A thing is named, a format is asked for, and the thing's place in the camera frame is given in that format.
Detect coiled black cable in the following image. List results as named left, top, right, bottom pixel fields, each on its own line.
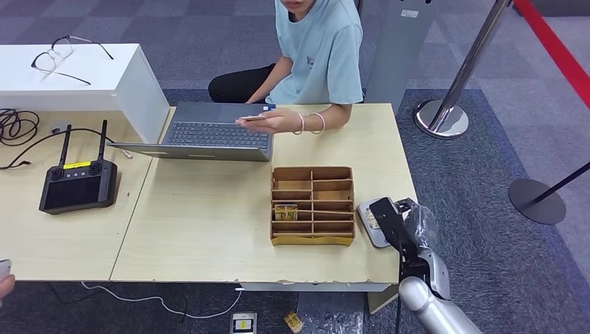
left=0, top=108, right=40, bottom=147

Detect cardboard card organizer box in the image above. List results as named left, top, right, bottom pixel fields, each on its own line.
left=270, top=166, right=356, bottom=247

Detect grey kiosk stand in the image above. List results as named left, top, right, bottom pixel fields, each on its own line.
left=364, top=0, right=443, bottom=116

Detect table leg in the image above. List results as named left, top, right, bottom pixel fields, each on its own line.
left=367, top=285, right=399, bottom=315

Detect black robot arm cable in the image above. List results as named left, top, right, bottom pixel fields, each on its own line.
left=394, top=257, right=409, bottom=334

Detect black-framed eyeglasses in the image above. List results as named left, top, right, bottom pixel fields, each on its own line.
left=31, top=35, right=115, bottom=86

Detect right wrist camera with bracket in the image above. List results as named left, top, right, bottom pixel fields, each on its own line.
left=369, top=197, right=418, bottom=259

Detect grey open laptop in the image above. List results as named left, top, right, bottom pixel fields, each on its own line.
left=107, top=102, right=278, bottom=163

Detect black stanchion post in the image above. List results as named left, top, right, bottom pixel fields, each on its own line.
left=508, top=161, right=590, bottom=226

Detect yellow card on floor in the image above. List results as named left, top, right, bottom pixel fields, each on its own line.
left=283, top=311, right=305, bottom=334

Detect grey card reader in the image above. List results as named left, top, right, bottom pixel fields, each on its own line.
left=356, top=197, right=392, bottom=249

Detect pink bracelet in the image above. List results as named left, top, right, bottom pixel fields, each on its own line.
left=308, top=112, right=326, bottom=136

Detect white box shelf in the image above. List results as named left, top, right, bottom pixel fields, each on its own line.
left=0, top=43, right=171, bottom=144

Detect red barrier belt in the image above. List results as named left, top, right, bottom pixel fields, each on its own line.
left=513, top=0, right=590, bottom=109

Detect black remote controller with antennas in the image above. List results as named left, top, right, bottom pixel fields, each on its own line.
left=38, top=119, right=119, bottom=216

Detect clear plastic bag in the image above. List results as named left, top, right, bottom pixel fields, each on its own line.
left=297, top=291, right=367, bottom=334

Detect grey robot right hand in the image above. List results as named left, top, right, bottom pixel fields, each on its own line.
left=397, top=198, right=440, bottom=252

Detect small device with yellow label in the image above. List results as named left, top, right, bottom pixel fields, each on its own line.
left=230, top=312, right=258, bottom=334

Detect person's hand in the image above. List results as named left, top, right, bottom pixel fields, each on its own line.
left=0, top=274, right=16, bottom=308

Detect white floor cable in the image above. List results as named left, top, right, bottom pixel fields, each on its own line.
left=81, top=281, right=244, bottom=320

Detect person's left hand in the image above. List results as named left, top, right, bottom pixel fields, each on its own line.
left=235, top=108, right=303, bottom=136

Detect person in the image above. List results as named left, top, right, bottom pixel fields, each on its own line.
left=208, top=0, right=364, bottom=106

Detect chrome stanchion post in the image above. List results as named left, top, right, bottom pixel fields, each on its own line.
left=413, top=0, right=513, bottom=140

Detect long black cable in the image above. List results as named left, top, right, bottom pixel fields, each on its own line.
left=0, top=127, right=116, bottom=170

